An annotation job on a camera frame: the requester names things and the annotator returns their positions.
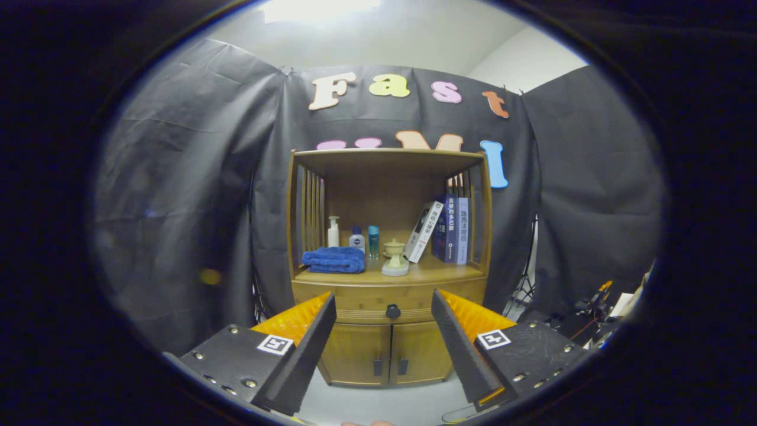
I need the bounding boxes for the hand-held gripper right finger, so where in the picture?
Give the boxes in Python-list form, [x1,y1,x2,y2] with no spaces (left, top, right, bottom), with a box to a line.
[431,288,589,413]

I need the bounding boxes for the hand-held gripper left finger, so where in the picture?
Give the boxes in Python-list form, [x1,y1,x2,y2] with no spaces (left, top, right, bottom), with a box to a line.
[179,291,338,416]

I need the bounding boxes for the small cream cone-shaped flask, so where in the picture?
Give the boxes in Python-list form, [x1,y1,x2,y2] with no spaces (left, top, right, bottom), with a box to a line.
[381,250,410,277]

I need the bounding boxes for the wooden cabinet door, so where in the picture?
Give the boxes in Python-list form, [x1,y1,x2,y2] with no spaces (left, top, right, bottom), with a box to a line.
[318,322,392,386]
[390,319,455,385]

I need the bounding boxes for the wooden countertop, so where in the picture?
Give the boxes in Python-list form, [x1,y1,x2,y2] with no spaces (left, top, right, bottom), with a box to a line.
[294,254,487,285]

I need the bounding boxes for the wooden cabinet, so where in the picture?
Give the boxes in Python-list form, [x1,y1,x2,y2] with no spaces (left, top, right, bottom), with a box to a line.
[287,148,493,388]

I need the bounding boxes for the black tripod stand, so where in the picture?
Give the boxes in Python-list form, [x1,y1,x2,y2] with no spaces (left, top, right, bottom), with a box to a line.
[251,272,270,323]

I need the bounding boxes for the folded blue towel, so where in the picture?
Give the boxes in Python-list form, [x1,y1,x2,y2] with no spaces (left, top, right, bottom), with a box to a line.
[302,246,366,274]

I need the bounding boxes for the pale blue book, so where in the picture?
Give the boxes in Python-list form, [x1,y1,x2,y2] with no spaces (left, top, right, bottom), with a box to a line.
[455,197,470,265]

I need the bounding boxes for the black equipment case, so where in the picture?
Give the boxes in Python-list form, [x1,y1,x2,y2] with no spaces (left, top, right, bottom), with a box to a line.
[547,296,619,347]

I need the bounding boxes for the dark blue book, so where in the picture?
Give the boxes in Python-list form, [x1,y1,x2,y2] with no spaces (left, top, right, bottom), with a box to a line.
[432,194,459,263]

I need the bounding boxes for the white book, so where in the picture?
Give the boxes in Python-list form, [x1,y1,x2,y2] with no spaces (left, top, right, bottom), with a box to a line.
[405,201,444,264]

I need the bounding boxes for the orange-tipped black clamp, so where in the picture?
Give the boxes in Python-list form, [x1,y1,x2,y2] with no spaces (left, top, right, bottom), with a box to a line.
[583,280,616,314]

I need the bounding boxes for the white papers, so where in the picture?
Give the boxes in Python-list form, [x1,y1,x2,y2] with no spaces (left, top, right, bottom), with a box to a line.
[612,260,657,320]

